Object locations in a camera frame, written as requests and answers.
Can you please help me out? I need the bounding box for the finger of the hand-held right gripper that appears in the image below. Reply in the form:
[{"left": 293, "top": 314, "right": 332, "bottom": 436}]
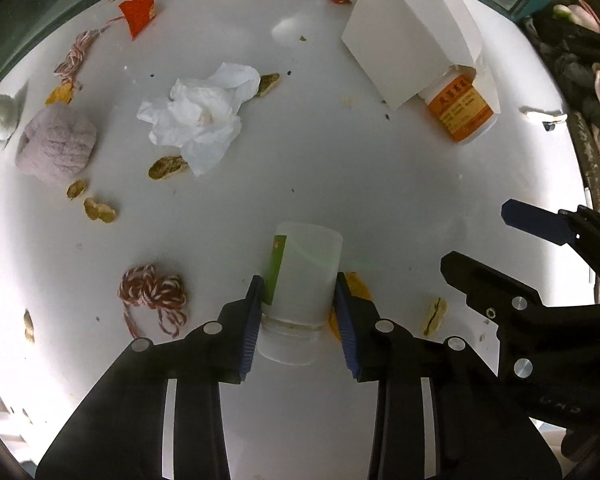
[
  {"left": 500, "top": 199, "right": 600, "bottom": 261},
  {"left": 440, "top": 251, "right": 546, "bottom": 331}
]

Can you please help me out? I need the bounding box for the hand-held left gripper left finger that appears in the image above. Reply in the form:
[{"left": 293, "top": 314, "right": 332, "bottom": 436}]
[{"left": 35, "top": 275, "right": 265, "bottom": 480}]

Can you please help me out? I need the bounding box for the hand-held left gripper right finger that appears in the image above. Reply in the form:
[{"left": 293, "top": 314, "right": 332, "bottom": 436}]
[{"left": 334, "top": 272, "right": 563, "bottom": 480}]

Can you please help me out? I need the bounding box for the translucent plastic bottle green label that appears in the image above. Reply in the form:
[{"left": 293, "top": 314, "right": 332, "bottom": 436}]
[{"left": 257, "top": 221, "right": 343, "bottom": 367}]

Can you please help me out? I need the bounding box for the orange peel piece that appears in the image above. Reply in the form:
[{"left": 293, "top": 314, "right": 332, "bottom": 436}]
[{"left": 327, "top": 271, "right": 372, "bottom": 343}]

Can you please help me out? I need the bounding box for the dark brown worn mat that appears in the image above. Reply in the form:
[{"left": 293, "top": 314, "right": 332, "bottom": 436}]
[{"left": 562, "top": 110, "right": 600, "bottom": 211}]

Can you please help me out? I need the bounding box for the white pen black clip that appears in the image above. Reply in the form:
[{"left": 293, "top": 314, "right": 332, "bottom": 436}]
[{"left": 520, "top": 106, "right": 568, "bottom": 132}]

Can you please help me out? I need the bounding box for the red white twine coil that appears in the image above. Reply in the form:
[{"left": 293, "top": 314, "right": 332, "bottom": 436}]
[{"left": 118, "top": 264, "right": 188, "bottom": 341}]

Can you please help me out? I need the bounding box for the white pill bottle orange label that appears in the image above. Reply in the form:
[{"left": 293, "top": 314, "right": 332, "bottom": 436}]
[{"left": 420, "top": 71, "right": 496, "bottom": 146}]

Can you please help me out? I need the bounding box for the pale pink soft toy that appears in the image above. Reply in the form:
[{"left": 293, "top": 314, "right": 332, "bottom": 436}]
[{"left": 552, "top": 2, "right": 600, "bottom": 36}]

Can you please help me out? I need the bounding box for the folded white paper sheet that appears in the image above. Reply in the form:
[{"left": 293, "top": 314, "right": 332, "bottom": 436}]
[{"left": 341, "top": 0, "right": 501, "bottom": 113}]

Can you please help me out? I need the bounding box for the crumpled white tissue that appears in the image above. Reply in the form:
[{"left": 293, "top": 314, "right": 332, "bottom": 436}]
[{"left": 136, "top": 62, "right": 262, "bottom": 178}]

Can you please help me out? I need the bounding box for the lilac knitted sock ball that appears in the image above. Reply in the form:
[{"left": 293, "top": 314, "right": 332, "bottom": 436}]
[{"left": 15, "top": 107, "right": 98, "bottom": 188}]

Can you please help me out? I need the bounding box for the orange crisp piece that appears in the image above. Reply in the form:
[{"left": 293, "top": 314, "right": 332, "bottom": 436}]
[{"left": 45, "top": 82, "right": 76, "bottom": 107}]

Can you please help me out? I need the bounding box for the red paper packet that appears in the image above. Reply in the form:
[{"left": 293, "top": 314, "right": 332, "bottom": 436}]
[{"left": 118, "top": 0, "right": 158, "bottom": 41}]

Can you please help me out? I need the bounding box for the red white tasselled string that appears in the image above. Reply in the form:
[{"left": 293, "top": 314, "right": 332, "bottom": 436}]
[{"left": 54, "top": 15, "right": 126, "bottom": 86}]

